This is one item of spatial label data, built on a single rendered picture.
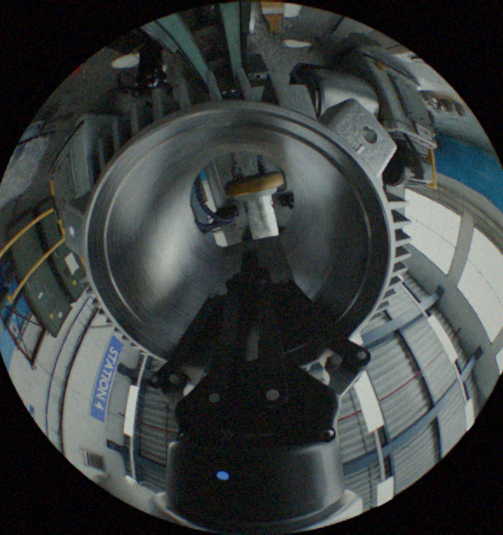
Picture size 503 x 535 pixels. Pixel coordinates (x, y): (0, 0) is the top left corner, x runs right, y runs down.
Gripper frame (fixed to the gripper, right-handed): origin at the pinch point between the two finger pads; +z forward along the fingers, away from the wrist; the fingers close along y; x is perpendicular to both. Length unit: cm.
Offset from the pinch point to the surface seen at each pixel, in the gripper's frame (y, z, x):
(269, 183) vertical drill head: 6.7, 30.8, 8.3
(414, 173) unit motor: 60, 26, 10
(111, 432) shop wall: -493, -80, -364
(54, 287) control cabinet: -312, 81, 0
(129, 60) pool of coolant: -17, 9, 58
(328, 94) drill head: 25.5, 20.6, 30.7
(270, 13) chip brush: 17, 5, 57
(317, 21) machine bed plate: 29, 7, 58
